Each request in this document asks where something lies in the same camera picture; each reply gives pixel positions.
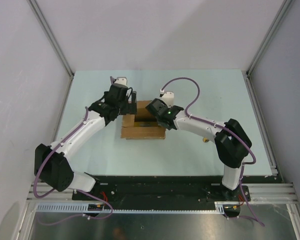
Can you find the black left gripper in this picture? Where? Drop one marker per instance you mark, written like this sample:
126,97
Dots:
130,108

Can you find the brown cardboard express box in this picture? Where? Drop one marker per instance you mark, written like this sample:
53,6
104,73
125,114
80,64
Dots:
129,132

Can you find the yellow utility knife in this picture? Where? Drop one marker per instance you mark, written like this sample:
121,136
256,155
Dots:
205,140

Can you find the yellow item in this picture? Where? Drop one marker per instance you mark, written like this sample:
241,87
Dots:
145,124

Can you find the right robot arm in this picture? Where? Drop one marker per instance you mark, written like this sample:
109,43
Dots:
231,141

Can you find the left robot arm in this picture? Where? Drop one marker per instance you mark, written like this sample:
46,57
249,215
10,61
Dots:
52,163

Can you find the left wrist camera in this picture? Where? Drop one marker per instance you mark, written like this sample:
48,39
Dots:
121,81

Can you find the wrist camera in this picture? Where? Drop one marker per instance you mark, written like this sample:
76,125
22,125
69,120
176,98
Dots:
121,81
167,97

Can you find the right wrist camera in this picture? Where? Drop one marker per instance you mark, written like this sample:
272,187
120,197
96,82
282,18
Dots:
167,97

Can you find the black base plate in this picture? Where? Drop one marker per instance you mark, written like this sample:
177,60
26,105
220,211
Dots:
114,188

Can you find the left aluminium frame post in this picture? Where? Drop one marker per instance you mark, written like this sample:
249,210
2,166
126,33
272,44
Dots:
38,13

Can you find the aluminium frame post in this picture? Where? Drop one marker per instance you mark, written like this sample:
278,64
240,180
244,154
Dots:
270,34
38,13

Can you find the right aluminium frame post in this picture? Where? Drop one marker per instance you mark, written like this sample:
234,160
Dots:
270,34

